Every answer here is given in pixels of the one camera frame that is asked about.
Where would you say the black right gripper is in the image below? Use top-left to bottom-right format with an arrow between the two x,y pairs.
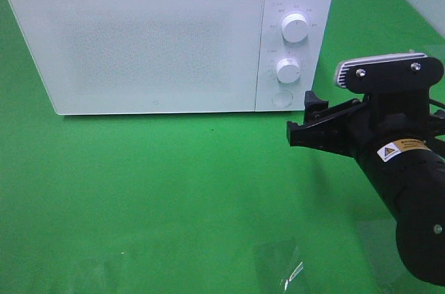
286,90 -> 429,165

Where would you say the round white door button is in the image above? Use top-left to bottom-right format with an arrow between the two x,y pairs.
272,90 -> 293,108

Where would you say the white microwave knob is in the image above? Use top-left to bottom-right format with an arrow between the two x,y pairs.
281,13 -> 309,43
275,58 -> 301,84

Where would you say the white microwave door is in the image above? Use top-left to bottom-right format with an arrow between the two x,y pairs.
9,0 -> 263,115

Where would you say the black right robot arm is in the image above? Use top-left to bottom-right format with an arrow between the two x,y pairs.
286,90 -> 444,286

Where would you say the clear tape patch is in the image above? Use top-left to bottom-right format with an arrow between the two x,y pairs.
254,237 -> 311,293

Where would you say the white microwave oven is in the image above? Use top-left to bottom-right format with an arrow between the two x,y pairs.
8,0 -> 332,115

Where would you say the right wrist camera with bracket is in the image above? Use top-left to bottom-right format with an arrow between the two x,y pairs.
334,53 -> 444,94

